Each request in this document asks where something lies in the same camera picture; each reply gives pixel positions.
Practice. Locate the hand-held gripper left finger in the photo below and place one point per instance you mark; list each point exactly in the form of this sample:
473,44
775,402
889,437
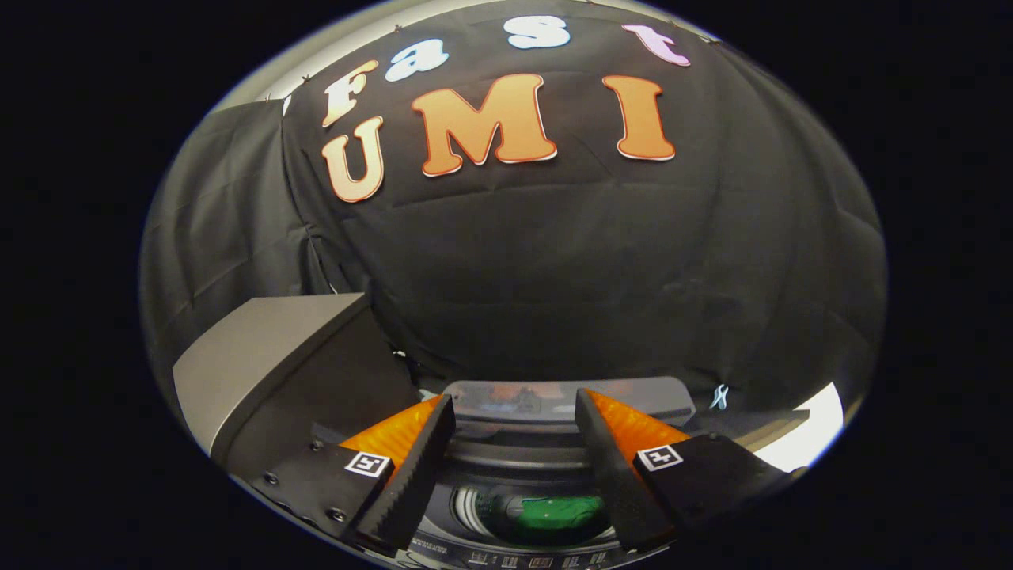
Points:
419,475

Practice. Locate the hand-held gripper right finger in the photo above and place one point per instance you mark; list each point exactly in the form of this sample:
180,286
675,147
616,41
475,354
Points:
613,475

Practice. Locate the green polo shirt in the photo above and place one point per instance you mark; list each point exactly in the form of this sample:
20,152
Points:
562,513

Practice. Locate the grey washing machine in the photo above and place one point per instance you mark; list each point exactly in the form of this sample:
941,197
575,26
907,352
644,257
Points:
514,463

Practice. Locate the pale blue clip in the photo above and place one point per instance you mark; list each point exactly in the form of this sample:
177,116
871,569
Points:
718,396

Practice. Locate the grey stand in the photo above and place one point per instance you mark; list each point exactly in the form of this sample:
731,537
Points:
261,340

